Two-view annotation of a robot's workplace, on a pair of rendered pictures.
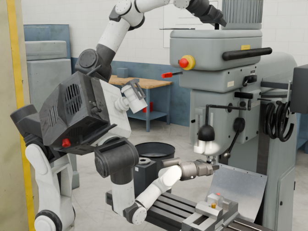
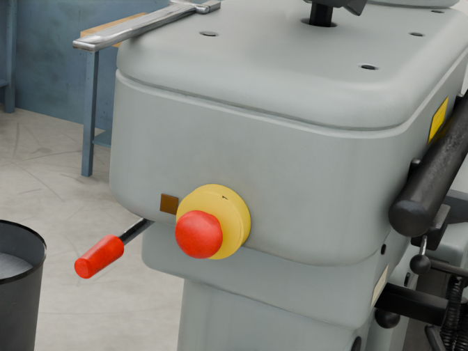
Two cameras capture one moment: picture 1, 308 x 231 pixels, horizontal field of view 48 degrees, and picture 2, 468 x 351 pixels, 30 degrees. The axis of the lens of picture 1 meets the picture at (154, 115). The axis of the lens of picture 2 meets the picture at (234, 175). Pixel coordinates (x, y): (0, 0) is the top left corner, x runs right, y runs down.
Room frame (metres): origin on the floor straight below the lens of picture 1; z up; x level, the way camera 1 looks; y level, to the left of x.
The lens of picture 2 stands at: (0.80, 0.06, 2.06)
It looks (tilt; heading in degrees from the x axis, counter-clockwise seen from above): 22 degrees down; 341
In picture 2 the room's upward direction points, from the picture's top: 7 degrees clockwise
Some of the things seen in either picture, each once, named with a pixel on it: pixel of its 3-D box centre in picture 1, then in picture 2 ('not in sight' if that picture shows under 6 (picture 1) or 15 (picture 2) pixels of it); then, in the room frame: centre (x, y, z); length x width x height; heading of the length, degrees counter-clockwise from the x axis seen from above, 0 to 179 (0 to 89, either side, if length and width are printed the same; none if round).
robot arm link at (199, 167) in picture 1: (195, 169); not in sight; (1.56, -0.20, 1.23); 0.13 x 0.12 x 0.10; 27
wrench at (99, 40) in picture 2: (177, 28); (151, 20); (1.56, -0.10, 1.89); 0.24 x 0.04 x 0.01; 143
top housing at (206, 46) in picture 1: (217, 47); (311, 95); (1.61, -0.29, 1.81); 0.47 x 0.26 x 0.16; 141
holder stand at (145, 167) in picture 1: (136, 173); not in sight; (1.95, 0.11, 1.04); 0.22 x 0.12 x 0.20; 55
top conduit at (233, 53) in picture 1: (249, 53); (450, 140); (1.54, -0.42, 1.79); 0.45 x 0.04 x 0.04; 141
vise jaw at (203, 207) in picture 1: (209, 210); not in sight; (1.54, -0.27, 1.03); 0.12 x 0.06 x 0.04; 50
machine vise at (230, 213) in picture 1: (211, 214); not in sight; (1.56, -0.29, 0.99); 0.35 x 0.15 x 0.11; 140
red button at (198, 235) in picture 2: (184, 63); (201, 232); (1.41, -0.12, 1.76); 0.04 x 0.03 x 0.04; 51
